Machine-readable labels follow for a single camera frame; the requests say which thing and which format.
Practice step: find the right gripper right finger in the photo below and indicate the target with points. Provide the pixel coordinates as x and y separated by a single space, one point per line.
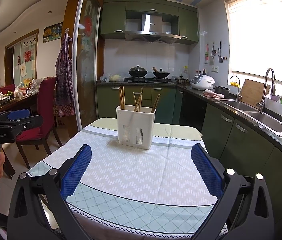
243 209

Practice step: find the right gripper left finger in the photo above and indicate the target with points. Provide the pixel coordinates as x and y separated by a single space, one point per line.
27 220

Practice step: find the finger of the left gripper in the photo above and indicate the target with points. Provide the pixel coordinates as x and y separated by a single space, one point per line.
15 127
15 115

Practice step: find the light wooden chopstick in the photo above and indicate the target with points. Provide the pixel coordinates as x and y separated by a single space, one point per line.
138 103
135 95
123 97

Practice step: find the dark patterned chopstick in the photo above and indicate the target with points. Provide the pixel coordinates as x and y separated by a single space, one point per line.
155 103

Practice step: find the cluttered dining table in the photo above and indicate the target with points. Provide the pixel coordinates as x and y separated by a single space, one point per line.
21 98

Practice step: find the red upholstered chair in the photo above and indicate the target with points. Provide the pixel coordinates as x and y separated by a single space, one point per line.
39 136

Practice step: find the purple hanging apron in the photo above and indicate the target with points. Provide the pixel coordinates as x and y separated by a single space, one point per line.
64 98

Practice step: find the green base cabinets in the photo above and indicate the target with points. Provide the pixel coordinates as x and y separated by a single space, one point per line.
232 137

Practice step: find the white patterned tablecloth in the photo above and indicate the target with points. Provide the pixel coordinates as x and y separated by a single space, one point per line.
131 193

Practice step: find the stainless steel sink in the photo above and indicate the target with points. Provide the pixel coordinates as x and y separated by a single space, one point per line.
263 119

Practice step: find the sliding glass door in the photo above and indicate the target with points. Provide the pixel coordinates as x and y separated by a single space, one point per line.
84 61

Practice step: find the steel sink faucet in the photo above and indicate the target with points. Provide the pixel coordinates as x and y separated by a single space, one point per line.
261 104

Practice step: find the wooden cutting board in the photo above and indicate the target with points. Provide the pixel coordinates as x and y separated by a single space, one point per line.
252 93

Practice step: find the white plastic utensil basket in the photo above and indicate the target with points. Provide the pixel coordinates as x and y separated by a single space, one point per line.
135 128

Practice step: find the black wok with lid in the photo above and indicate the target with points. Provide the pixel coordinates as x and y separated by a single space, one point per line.
137 71

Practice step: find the white rice cooker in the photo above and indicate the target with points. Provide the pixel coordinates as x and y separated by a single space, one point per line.
202 82

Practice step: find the green upper cabinets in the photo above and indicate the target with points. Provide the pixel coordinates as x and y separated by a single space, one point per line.
115 13

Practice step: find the small steel pot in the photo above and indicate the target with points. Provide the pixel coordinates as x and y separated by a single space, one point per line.
181 80

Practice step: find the steel range hood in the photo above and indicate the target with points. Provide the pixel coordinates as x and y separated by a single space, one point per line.
152 28

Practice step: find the black wok with handle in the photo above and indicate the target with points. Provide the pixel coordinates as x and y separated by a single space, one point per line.
160 73

